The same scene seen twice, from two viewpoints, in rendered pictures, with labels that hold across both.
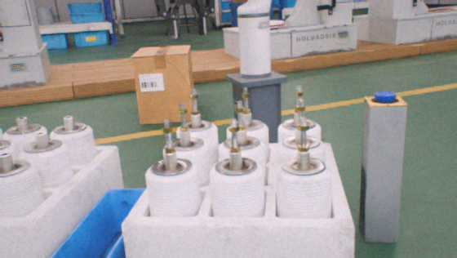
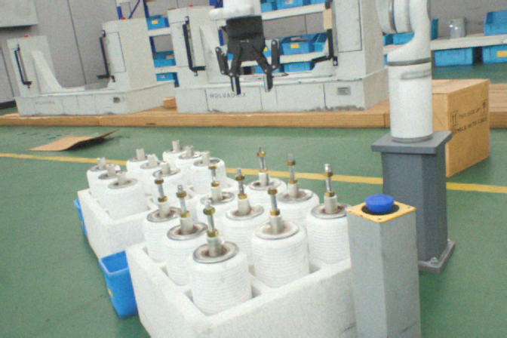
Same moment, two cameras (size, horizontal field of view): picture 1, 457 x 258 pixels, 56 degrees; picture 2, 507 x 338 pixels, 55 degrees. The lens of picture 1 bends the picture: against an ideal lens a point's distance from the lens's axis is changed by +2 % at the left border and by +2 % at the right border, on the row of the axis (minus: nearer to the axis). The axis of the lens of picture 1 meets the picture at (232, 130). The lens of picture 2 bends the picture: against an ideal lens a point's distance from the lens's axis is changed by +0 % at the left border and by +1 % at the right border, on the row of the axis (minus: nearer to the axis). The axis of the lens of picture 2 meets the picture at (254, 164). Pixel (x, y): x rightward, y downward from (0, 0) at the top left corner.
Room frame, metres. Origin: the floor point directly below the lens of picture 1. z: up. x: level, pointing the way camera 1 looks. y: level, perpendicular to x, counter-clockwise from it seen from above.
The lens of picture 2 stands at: (0.33, -0.74, 0.58)
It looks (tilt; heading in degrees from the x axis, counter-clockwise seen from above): 15 degrees down; 54
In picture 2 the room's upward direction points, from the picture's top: 8 degrees counter-clockwise
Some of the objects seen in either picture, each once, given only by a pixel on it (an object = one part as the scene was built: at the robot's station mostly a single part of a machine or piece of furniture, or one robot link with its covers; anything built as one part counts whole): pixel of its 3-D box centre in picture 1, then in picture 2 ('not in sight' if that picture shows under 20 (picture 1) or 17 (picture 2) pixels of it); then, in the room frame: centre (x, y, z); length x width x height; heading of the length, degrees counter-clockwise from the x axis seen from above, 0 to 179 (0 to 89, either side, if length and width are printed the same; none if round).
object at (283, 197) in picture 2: (246, 126); (294, 196); (0.93, -0.03, 0.25); 0.08 x 0.08 x 0.01
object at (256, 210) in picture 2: (241, 143); (244, 212); (0.82, -0.02, 0.25); 0.08 x 0.08 x 0.01
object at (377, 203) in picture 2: (384, 97); (379, 204); (0.85, -0.32, 0.32); 0.04 x 0.04 x 0.02
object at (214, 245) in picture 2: (303, 159); (214, 244); (0.68, -0.12, 0.26); 0.02 x 0.02 x 0.03
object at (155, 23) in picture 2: not in sight; (166, 20); (3.90, 5.91, 0.90); 0.50 x 0.38 x 0.21; 19
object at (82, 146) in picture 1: (77, 164); (211, 193); (0.99, 0.39, 0.16); 0.10 x 0.10 x 0.18
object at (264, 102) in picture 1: (257, 122); (414, 198); (1.27, -0.08, 0.15); 0.15 x 0.15 x 0.30; 18
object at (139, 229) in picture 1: (246, 214); (254, 287); (0.81, -0.02, 0.09); 0.39 x 0.39 x 0.18; 82
